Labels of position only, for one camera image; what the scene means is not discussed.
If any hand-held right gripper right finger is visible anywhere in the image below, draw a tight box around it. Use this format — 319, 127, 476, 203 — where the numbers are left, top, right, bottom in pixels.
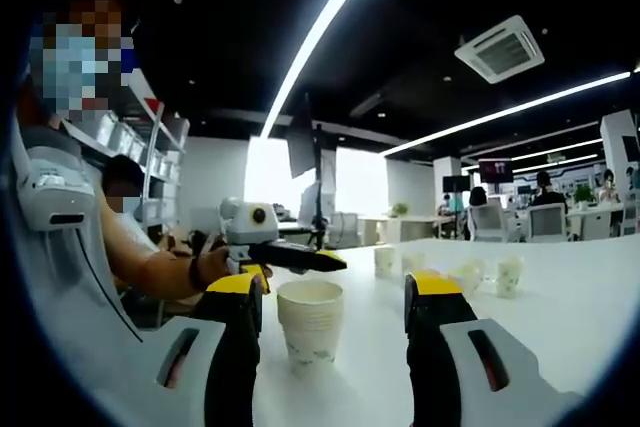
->
403, 270, 584, 427

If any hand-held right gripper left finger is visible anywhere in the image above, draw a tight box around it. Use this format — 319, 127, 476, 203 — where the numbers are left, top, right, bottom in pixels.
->
107, 273, 265, 427

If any stack of nested paper cups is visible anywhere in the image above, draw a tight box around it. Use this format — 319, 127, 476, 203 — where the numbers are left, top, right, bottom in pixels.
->
276, 279, 346, 368

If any person's left hand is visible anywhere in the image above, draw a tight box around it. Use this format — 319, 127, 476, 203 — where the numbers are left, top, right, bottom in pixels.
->
192, 241, 236, 293

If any black display stand pole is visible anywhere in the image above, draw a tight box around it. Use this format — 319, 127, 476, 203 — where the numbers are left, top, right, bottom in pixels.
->
312, 91, 326, 248

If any large dark display screen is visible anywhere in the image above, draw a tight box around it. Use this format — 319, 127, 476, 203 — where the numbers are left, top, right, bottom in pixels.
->
286, 111, 321, 179

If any white table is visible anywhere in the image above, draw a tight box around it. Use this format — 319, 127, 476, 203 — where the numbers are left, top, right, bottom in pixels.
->
252, 234, 640, 427

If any white storage shelf rack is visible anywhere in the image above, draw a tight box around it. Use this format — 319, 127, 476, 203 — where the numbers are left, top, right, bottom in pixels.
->
74, 96, 191, 228

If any white office chair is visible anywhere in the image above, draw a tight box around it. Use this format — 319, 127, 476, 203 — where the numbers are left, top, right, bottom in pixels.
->
528, 202, 570, 242
618, 199, 640, 237
468, 202, 510, 243

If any long white ceiling light strip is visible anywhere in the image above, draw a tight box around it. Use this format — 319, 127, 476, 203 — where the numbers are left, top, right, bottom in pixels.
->
259, 0, 394, 139

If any white chest device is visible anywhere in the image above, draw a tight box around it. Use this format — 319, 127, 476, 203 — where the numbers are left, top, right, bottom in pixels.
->
17, 144, 99, 233

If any dark red hanging display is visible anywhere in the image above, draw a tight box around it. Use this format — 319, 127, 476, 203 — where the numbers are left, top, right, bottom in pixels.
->
478, 158, 515, 184

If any white ceiling air conditioner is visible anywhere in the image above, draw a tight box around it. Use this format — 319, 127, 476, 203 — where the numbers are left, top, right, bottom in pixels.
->
453, 14, 546, 86

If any black device cable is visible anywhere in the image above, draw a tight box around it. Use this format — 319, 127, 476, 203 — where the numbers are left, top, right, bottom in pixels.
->
74, 229, 146, 344

